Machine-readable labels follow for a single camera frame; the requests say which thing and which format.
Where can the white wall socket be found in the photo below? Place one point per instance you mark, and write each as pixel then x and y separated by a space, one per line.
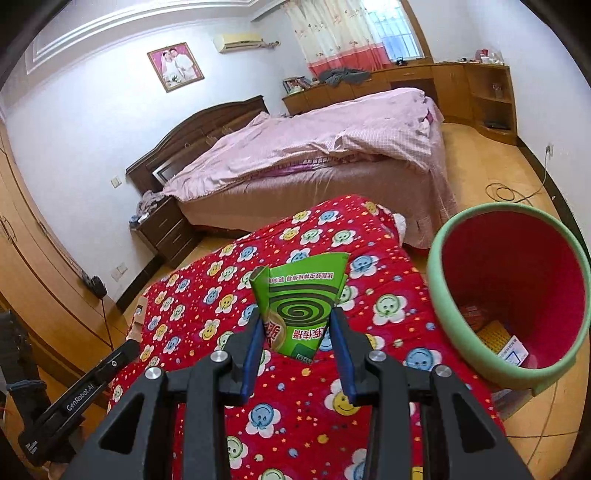
pixel 120 271

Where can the pink duvet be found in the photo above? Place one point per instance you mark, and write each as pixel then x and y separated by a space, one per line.
pixel 300 143

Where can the brown cardboard box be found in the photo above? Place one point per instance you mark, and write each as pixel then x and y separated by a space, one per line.
pixel 137 318

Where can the red bin with green rim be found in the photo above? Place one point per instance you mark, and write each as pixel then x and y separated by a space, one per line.
pixel 508 258

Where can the black power adapter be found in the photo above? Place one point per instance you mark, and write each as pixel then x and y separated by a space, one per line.
pixel 95 285

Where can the long wooden cabinet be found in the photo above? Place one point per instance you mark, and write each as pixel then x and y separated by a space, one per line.
pixel 452 92

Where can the dark grey clothes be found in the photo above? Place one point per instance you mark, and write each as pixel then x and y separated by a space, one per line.
pixel 344 76

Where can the pile of clothes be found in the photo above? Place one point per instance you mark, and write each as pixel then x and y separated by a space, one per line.
pixel 147 205

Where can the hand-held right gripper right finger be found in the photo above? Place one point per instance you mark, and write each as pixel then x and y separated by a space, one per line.
pixel 344 355

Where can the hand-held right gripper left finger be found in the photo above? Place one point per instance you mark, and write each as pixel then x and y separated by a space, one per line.
pixel 251 350

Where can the yellow foam net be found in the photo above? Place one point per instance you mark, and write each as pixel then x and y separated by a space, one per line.
pixel 495 336

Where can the barred window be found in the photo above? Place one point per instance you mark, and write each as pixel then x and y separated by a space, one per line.
pixel 397 27

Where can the white air conditioner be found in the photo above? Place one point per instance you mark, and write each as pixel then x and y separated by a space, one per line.
pixel 240 41

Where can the floral curtain with red hem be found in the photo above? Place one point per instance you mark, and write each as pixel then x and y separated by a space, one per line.
pixel 337 37

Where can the black bag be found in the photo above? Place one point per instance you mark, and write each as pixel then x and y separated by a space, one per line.
pixel 18 350

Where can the red smiley flower printed blanket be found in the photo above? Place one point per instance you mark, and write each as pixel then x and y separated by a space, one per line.
pixel 286 415

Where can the green spiral print box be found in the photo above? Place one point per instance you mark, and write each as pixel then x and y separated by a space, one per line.
pixel 300 304

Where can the row of books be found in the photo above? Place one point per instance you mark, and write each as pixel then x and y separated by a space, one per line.
pixel 298 84

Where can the wooden bed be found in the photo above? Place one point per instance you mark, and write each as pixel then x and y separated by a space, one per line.
pixel 194 134

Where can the wooden wardrobe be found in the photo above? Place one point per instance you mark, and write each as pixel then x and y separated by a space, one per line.
pixel 37 258

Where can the wooden nightstand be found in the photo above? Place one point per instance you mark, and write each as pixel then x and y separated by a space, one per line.
pixel 168 230

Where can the white cups on cabinet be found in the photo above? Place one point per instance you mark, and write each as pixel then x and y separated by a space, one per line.
pixel 489 56

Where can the framed wall photo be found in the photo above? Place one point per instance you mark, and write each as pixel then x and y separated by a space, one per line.
pixel 175 67

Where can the teal and white box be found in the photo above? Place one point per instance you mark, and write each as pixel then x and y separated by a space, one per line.
pixel 515 353

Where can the orange cardboard box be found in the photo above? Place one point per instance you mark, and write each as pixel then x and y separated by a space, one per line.
pixel 472 317

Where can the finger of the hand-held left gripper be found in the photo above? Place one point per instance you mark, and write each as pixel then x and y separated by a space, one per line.
pixel 120 362

